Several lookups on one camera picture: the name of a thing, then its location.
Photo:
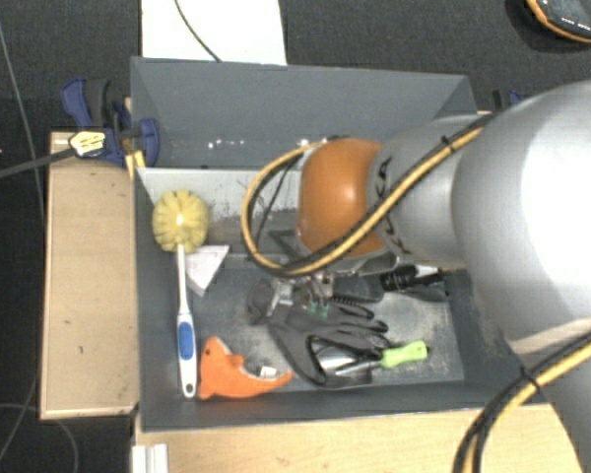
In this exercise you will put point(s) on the black glove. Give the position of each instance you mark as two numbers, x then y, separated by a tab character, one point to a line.
300	333

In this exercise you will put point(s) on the white triangular piece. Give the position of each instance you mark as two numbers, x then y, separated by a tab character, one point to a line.
204	266

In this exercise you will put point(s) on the pale wood board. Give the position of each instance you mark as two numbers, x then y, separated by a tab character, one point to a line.
88	284

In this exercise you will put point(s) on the orange toy fish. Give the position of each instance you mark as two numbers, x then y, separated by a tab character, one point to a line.
226	375

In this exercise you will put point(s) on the yellow sponge dish brush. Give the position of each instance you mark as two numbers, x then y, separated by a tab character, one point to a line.
181	222

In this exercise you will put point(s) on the black cylinder on white bracket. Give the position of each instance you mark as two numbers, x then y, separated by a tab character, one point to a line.
398	279

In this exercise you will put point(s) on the grey metal bin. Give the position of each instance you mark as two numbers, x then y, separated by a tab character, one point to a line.
236	111

